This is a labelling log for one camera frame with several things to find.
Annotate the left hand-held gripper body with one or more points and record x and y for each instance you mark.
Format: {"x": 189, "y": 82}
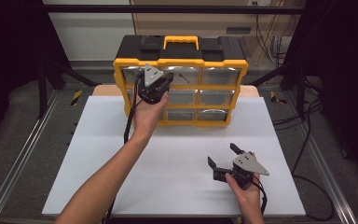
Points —
{"x": 151, "y": 74}

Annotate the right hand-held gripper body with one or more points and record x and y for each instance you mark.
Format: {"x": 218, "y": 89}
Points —
{"x": 250, "y": 163}

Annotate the clear plastic drawer bin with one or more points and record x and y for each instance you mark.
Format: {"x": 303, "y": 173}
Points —
{"x": 192, "y": 73}

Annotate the yellow black organizer cabinet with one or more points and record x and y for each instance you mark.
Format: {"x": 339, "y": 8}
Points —
{"x": 180, "y": 53}

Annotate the person's left hand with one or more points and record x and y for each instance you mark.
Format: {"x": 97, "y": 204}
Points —
{"x": 147, "y": 118}

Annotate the person's right hand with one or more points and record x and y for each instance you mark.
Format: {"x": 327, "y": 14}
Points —
{"x": 247, "y": 200}

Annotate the wooden table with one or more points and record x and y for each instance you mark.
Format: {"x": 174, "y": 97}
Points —
{"x": 107, "y": 90}

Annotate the group of clear drawers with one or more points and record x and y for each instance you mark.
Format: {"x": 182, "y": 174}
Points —
{"x": 219, "y": 75}

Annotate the wooden cabinet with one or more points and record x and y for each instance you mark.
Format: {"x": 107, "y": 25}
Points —
{"x": 183, "y": 21}

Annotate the right yellow clamp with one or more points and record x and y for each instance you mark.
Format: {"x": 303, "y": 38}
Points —
{"x": 275, "y": 98}

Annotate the yellow clamp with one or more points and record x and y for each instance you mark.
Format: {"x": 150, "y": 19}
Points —
{"x": 275, "y": 98}
{"x": 76, "y": 97}

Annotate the left yellow clamp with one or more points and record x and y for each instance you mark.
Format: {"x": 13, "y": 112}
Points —
{"x": 76, "y": 97}

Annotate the black crossbar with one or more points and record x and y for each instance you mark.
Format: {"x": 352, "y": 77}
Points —
{"x": 105, "y": 8}

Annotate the black metal stand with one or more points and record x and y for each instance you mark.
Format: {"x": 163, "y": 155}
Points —
{"x": 300, "y": 90}
{"x": 42, "y": 90}

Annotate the black curtain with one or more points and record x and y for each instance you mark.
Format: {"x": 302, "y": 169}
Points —
{"x": 9, "y": 62}
{"x": 348, "y": 77}

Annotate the aluminium rail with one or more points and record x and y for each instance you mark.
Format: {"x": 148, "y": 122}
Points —
{"x": 15, "y": 165}
{"x": 326, "y": 171}

